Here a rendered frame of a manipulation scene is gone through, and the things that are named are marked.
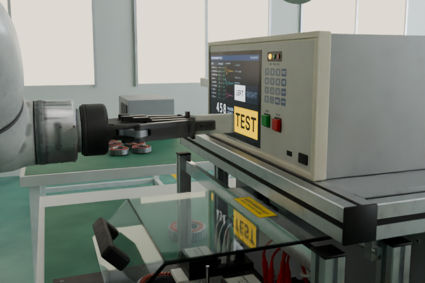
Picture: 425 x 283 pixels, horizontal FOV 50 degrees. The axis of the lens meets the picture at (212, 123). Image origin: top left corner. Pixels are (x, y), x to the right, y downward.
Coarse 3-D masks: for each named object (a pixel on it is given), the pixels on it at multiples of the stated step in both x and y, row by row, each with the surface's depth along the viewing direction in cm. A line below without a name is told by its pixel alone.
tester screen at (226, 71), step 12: (216, 60) 96; (228, 60) 89; (240, 60) 84; (252, 60) 79; (216, 72) 96; (228, 72) 90; (240, 72) 84; (252, 72) 79; (216, 84) 96; (228, 84) 90; (240, 84) 84; (252, 84) 80; (216, 96) 97; (228, 96) 90; (228, 108) 91; (252, 108) 80
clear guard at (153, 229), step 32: (192, 192) 75; (224, 192) 75; (256, 192) 75; (128, 224) 64; (160, 224) 60; (192, 224) 60; (224, 224) 60; (256, 224) 60; (288, 224) 60; (160, 256) 51; (192, 256) 50
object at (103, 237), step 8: (96, 224) 62; (104, 224) 61; (96, 232) 60; (104, 232) 58; (112, 232) 63; (96, 240) 58; (104, 240) 56; (112, 240) 56; (104, 248) 54; (112, 248) 54; (104, 256) 53; (112, 256) 54; (120, 256) 54; (128, 256) 56; (112, 264) 54; (120, 264) 54
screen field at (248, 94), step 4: (236, 88) 87; (240, 88) 85; (244, 88) 83; (248, 88) 81; (252, 88) 80; (256, 88) 78; (236, 92) 87; (240, 92) 85; (244, 92) 83; (248, 92) 81; (252, 92) 80; (256, 92) 78; (236, 96) 87; (240, 96) 85; (244, 96) 83; (248, 96) 82; (252, 96) 80; (256, 96) 78; (240, 100) 85; (244, 100) 83; (248, 100) 82; (252, 100) 80; (256, 100) 78
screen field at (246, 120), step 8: (240, 112) 85; (248, 112) 82; (256, 112) 79; (240, 120) 85; (248, 120) 82; (256, 120) 79; (240, 128) 85; (248, 128) 82; (256, 128) 79; (248, 136) 82; (256, 136) 79
